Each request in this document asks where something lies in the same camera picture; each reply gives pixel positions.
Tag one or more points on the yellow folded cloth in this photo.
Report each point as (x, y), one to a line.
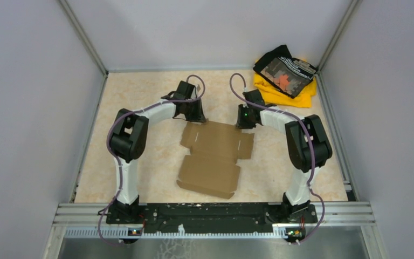
(272, 96)

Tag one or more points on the brown cardboard box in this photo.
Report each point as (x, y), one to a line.
(211, 167)

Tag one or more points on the aluminium front rail frame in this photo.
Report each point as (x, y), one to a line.
(84, 220)

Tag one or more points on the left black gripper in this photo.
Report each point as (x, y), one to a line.
(199, 116)

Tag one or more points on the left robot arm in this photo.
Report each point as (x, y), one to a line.
(127, 138)

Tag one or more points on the black printed folded shirt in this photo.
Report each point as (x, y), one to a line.
(285, 73)

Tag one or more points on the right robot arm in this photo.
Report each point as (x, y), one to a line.
(307, 142)

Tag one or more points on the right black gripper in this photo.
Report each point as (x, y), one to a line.
(240, 123)

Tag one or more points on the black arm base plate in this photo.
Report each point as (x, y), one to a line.
(216, 218)

